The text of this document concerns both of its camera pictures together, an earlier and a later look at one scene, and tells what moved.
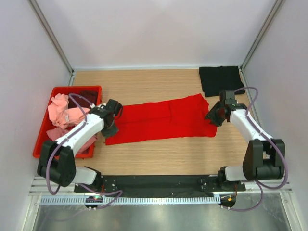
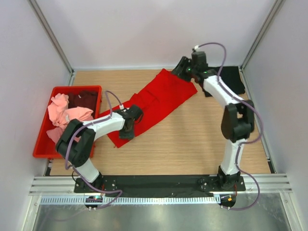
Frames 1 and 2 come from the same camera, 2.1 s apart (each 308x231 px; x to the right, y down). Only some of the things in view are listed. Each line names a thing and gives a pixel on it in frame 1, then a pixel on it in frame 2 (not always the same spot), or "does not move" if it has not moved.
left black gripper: (112, 132) → (127, 136)
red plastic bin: (47, 123) does not move
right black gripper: (211, 115) → (183, 63)
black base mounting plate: (166, 184) does not move
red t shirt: (184, 118) → (167, 93)
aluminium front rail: (39, 186) does not move
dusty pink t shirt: (54, 134) does not move
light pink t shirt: (62, 116) does not move
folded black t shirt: (215, 79) does not move
